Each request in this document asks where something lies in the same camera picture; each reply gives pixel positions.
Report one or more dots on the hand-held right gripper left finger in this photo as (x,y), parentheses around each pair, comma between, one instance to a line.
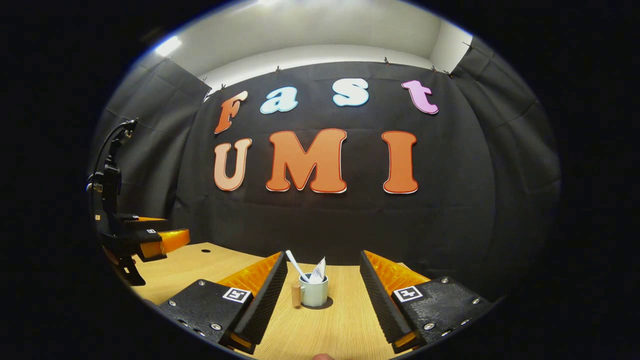
(265,300)

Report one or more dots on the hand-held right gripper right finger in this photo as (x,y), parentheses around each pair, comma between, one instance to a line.
(382,300)

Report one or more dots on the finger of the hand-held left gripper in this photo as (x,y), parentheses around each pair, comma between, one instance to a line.
(150,242)
(142,223)

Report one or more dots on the white toothbrush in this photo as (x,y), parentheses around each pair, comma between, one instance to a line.
(295,262)

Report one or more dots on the round dark brown coaster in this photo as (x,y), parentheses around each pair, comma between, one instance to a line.
(330,302)

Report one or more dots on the white toothpaste tube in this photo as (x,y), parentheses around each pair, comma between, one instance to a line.
(320,272)

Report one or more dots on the wooden desktop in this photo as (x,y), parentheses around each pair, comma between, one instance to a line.
(330,335)

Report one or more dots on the ceiling light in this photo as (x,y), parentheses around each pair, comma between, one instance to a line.
(168,46)

